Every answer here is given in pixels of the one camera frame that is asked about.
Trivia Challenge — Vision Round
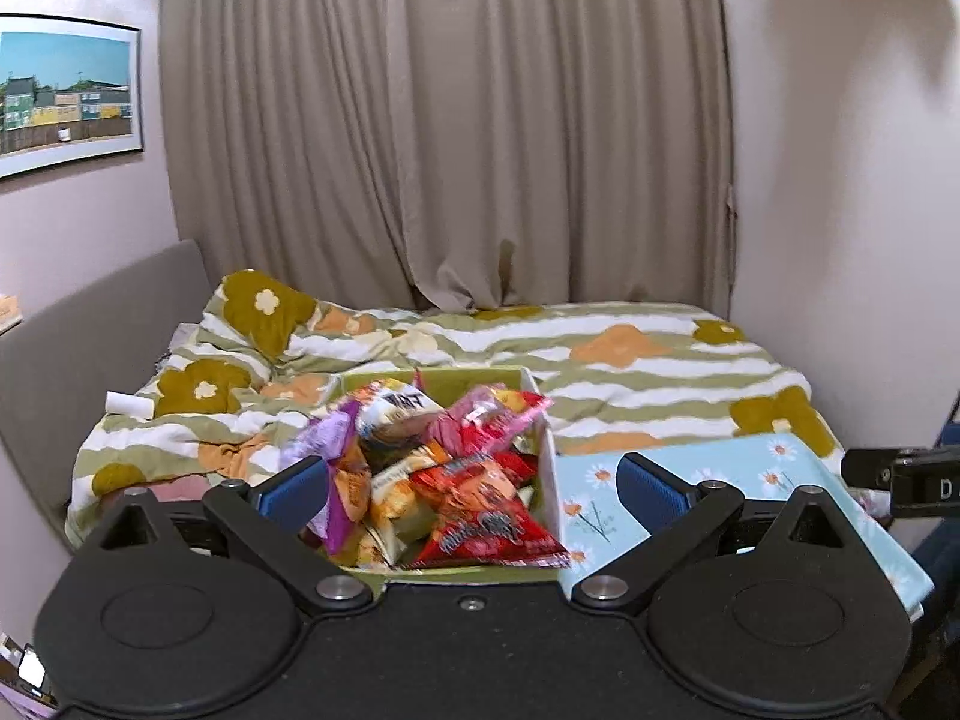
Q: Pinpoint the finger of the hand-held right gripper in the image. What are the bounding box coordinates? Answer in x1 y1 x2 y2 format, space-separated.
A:
841 444 960 492

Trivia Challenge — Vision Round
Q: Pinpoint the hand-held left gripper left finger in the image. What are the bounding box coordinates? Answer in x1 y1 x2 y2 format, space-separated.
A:
97 456 374 614

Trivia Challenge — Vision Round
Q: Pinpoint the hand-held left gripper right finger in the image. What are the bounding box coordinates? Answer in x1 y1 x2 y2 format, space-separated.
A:
571 452 856 612

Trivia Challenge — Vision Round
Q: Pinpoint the small orange snack packet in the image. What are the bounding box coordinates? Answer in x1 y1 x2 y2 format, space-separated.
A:
334 461 372 533

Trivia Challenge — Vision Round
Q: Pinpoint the purple snack packet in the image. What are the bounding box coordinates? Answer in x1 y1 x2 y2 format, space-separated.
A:
281 397 368 556

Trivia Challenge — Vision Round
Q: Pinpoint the cream bread snack packet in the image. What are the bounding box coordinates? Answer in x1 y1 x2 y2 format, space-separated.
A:
367 442 451 541

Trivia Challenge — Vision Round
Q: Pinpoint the red orange snack packet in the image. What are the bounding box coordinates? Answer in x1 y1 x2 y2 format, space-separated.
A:
411 452 537 511

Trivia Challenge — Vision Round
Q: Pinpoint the pink snack packet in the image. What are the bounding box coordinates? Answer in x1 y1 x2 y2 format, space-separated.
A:
427 384 552 458

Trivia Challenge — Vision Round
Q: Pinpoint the green cardboard box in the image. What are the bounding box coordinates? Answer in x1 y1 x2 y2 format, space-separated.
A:
300 364 560 586

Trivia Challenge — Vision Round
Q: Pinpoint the dark blue cloth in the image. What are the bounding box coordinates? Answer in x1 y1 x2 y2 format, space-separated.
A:
911 517 960 616

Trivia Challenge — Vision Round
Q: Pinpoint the daisy print tablecloth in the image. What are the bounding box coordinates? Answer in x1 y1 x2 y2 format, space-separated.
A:
555 431 935 608

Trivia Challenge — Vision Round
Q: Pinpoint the white brown snack packet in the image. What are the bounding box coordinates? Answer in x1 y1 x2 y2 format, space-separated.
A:
352 379 445 443

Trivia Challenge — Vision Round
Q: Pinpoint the striped floral blanket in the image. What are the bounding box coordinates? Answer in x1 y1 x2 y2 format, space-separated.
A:
64 268 837 548

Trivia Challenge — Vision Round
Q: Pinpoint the beige curtain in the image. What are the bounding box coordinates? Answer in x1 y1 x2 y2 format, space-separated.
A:
157 0 736 312

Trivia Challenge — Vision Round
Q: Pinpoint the framed wall poster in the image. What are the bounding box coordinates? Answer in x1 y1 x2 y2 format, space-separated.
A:
0 13 145 181

